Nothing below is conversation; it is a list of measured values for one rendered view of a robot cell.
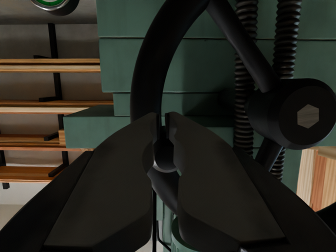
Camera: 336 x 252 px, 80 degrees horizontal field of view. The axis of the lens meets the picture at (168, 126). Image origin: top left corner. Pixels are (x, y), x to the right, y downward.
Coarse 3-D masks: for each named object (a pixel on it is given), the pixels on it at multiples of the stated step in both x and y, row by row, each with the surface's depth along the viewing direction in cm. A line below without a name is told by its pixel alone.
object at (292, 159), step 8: (256, 152) 28; (288, 152) 28; (296, 152) 28; (288, 160) 28; (296, 160) 28; (288, 168) 28; (296, 168) 29; (288, 176) 29; (296, 176) 29; (288, 184) 29; (296, 184) 29
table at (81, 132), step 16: (80, 112) 40; (96, 112) 40; (112, 112) 40; (64, 128) 36; (80, 128) 36; (96, 128) 36; (112, 128) 36; (208, 128) 27; (224, 128) 27; (80, 144) 36; (96, 144) 37; (256, 144) 28; (320, 144) 38
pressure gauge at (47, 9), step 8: (32, 0) 26; (40, 0) 26; (48, 0) 26; (56, 0) 26; (64, 0) 26; (72, 0) 27; (48, 8) 26; (56, 8) 26; (64, 8) 27; (72, 8) 28
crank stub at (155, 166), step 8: (160, 128) 15; (160, 136) 12; (160, 144) 12; (168, 144) 12; (160, 152) 12; (168, 152) 12; (160, 160) 12; (168, 160) 12; (160, 168) 12; (168, 168) 12; (176, 168) 12
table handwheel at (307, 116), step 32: (192, 0) 15; (224, 0) 16; (160, 32) 16; (224, 32) 17; (160, 64) 16; (256, 64) 17; (160, 96) 17; (224, 96) 32; (256, 96) 19; (288, 96) 16; (320, 96) 16; (256, 128) 20; (288, 128) 16; (320, 128) 16; (256, 160) 19; (160, 192) 18
